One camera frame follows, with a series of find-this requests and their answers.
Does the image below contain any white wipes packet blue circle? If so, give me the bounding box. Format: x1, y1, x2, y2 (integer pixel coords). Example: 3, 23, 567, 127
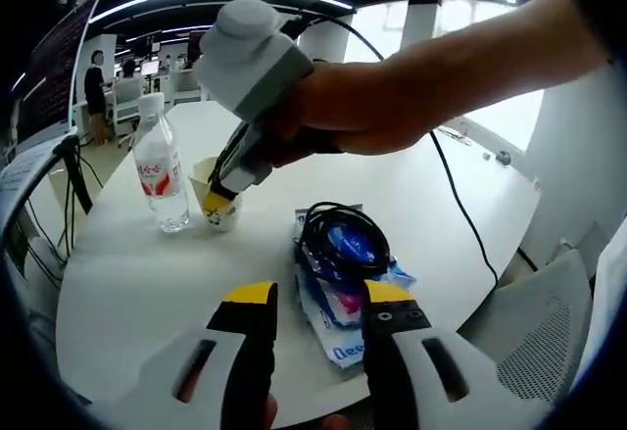
292, 204, 376, 370

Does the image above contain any person's right hand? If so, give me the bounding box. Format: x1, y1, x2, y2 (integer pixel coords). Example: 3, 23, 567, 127
273, 57, 440, 167

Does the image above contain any white paper cup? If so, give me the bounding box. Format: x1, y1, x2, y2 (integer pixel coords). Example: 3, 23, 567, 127
188, 155, 245, 233

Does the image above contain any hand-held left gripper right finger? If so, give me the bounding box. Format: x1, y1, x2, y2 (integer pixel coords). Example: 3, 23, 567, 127
361, 277, 555, 430

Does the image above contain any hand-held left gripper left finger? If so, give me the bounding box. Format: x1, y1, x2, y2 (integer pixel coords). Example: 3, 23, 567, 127
117, 278, 279, 430

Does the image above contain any person's left hand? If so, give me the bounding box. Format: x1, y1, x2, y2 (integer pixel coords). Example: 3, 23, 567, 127
264, 393, 354, 430

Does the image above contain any clear plastic water bottle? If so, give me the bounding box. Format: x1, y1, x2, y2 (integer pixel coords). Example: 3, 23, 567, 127
131, 94, 191, 234

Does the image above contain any computer monitor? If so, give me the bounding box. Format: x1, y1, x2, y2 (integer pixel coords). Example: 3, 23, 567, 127
9, 0, 107, 145

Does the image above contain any white table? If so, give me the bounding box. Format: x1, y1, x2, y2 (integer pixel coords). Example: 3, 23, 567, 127
53, 99, 545, 426

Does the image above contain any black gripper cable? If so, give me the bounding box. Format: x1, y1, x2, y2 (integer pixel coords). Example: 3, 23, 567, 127
278, 11, 500, 289

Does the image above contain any blue tissue pack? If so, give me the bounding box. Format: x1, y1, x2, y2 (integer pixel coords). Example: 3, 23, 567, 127
293, 233, 418, 328

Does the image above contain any black monitor stand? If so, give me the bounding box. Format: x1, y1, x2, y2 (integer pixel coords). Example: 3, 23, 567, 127
48, 135, 107, 264

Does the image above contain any grey mesh office chair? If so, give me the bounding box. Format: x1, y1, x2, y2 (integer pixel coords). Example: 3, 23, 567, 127
494, 248, 608, 406

